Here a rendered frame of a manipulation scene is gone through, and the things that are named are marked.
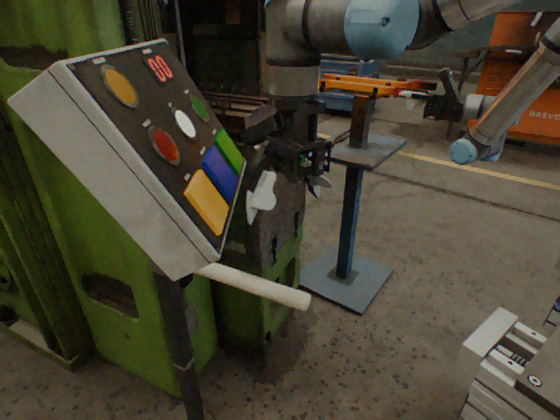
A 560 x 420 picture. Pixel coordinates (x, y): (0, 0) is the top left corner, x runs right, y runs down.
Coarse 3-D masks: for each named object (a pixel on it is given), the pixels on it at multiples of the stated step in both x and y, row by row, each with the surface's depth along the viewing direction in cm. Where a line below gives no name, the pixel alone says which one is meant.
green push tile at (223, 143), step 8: (216, 136) 65; (224, 136) 66; (216, 144) 62; (224, 144) 64; (232, 144) 69; (224, 152) 63; (232, 152) 67; (232, 160) 65; (240, 160) 69; (232, 168) 64; (240, 168) 67
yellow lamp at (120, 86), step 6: (108, 72) 40; (114, 72) 42; (108, 78) 40; (114, 78) 41; (120, 78) 42; (114, 84) 40; (120, 84) 41; (126, 84) 43; (114, 90) 40; (120, 90) 41; (126, 90) 42; (132, 90) 44; (120, 96) 40; (126, 96) 42; (132, 96) 43; (132, 102) 42
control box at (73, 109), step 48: (144, 48) 53; (48, 96) 36; (96, 96) 37; (144, 96) 46; (192, 96) 62; (48, 144) 38; (96, 144) 38; (144, 144) 41; (192, 144) 53; (96, 192) 41; (144, 192) 41; (144, 240) 44; (192, 240) 44
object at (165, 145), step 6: (156, 132) 44; (162, 132) 46; (156, 138) 44; (162, 138) 45; (168, 138) 47; (156, 144) 43; (162, 144) 44; (168, 144) 46; (162, 150) 44; (168, 150) 45; (174, 150) 47; (168, 156) 44; (174, 156) 46
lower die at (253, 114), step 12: (204, 96) 114; (240, 96) 117; (216, 108) 107; (228, 108) 105; (240, 108) 104; (252, 108) 103; (264, 108) 108; (276, 108) 115; (228, 120) 102; (240, 120) 100; (252, 120) 103
